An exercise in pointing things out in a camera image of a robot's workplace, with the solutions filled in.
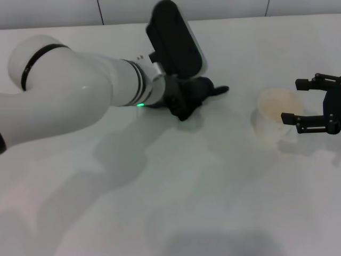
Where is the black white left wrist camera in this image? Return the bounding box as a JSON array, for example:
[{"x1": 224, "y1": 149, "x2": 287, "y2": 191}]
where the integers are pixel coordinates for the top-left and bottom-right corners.
[{"x1": 144, "y1": 0, "x2": 209, "y2": 80}]

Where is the white plastic cup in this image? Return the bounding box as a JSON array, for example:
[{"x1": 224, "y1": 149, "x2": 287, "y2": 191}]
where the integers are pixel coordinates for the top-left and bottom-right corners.
[{"x1": 252, "y1": 89, "x2": 305, "y2": 147}]

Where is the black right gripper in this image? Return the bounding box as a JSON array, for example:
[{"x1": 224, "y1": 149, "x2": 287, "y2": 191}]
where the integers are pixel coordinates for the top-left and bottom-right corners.
[{"x1": 280, "y1": 71, "x2": 341, "y2": 136}]

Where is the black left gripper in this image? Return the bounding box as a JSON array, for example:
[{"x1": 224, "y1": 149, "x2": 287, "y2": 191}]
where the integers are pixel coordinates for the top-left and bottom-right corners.
[{"x1": 161, "y1": 74, "x2": 193, "y2": 122}]

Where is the dark blue rag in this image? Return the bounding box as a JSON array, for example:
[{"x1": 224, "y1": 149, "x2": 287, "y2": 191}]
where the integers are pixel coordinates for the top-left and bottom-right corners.
[{"x1": 148, "y1": 76, "x2": 230, "y2": 122}]

